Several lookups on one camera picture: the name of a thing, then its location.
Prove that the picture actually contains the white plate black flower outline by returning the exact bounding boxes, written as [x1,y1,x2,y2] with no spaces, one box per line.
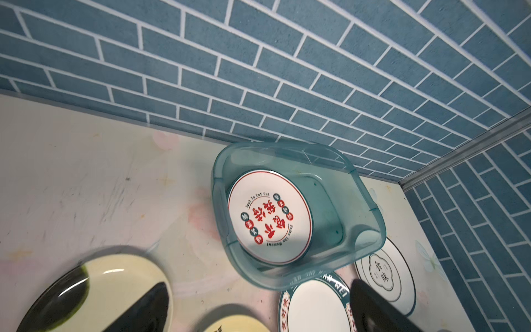
[355,238,416,316]

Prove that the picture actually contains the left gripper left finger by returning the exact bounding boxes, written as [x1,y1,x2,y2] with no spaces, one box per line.
[104,282,170,332]

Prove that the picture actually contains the white plate red characters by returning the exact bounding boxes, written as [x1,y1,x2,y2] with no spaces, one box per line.
[228,170,313,266]

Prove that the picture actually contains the cream plate with black patch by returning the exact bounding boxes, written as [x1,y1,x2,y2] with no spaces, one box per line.
[17,254,173,331]

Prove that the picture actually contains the green rim Hao Shi plate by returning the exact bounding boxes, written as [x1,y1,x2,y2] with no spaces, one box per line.
[277,273,357,332]

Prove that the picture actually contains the teal translucent plastic bin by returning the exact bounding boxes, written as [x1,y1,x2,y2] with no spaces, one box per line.
[212,141,387,291]

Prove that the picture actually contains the yellow plate with small prints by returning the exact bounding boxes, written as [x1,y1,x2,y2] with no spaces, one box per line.
[203,315,270,332]

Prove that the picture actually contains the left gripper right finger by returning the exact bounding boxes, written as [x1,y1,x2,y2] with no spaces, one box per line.
[350,279,422,332]

